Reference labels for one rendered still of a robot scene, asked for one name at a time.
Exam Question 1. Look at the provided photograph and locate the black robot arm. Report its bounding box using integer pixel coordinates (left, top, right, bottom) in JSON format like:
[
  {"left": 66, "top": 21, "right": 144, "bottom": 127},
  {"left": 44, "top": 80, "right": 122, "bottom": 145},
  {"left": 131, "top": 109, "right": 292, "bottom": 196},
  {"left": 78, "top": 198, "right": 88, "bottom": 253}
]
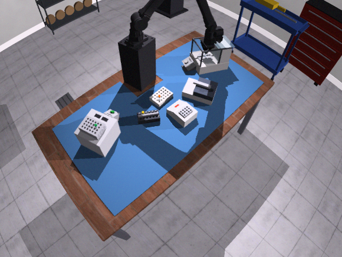
[{"left": 125, "top": 0, "right": 223, "bottom": 47}]

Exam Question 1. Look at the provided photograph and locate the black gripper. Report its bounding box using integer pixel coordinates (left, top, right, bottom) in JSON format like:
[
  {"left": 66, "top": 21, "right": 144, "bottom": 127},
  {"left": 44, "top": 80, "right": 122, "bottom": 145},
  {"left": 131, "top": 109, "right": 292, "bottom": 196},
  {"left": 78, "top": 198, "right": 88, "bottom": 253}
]
[{"left": 200, "top": 37, "right": 215, "bottom": 51}]

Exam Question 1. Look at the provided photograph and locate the blue bench mat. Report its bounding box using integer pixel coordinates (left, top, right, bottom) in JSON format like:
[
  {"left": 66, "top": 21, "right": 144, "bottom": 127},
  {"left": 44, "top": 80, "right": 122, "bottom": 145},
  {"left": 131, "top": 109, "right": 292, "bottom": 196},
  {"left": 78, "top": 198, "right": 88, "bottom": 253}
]
[{"left": 52, "top": 40, "right": 264, "bottom": 216}]

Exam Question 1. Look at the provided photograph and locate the white tube rack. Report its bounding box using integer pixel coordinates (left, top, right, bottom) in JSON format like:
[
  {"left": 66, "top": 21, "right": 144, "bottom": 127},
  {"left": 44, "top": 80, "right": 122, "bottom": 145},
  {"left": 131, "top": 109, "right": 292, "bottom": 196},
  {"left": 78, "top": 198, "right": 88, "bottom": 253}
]
[{"left": 149, "top": 87, "right": 173, "bottom": 107}]

